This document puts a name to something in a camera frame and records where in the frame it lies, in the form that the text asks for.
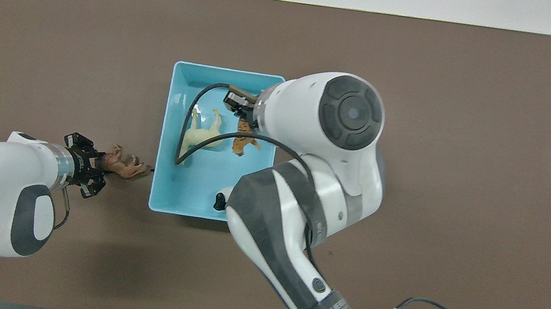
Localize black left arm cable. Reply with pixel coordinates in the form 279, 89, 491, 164
55, 186, 73, 232

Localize cream white horse toy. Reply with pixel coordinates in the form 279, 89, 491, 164
177, 104, 229, 171

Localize black white panda toy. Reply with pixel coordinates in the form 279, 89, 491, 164
212, 185, 235, 214

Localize brown lion toy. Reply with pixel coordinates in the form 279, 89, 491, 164
96, 142, 155, 183

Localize brown table mat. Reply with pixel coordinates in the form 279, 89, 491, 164
0, 0, 551, 309

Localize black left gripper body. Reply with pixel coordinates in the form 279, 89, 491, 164
64, 144, 107, 191

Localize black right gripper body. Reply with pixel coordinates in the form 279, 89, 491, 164
221, 83, 263, 121

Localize orange striped tiger toy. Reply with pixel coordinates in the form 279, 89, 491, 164
231, 117, 265, 160

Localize light blue storage box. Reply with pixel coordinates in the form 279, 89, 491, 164
147, 60, 287, 228

